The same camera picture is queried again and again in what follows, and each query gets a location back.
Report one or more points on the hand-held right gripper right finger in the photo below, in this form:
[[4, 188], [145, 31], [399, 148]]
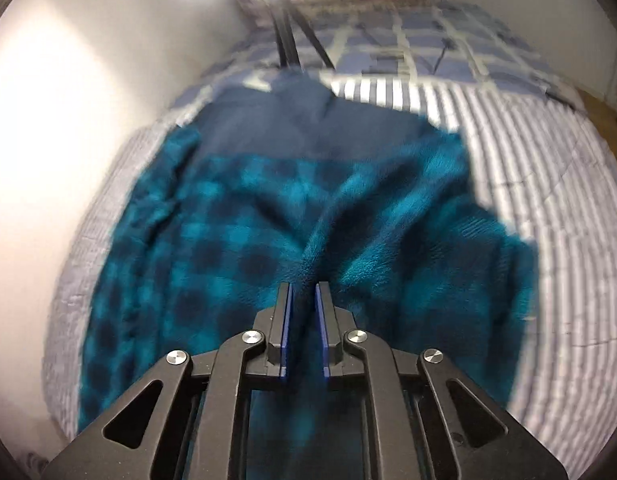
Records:
[[322, 330]]

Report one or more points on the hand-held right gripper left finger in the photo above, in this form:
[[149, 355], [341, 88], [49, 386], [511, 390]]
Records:
[[287, 330]]

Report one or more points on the teal plaid fleece shirt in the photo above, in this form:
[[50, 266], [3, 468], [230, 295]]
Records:
[[388, 240]]

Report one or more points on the blue checked bed sheet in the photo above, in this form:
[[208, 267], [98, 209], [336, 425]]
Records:
[[388, 40]]

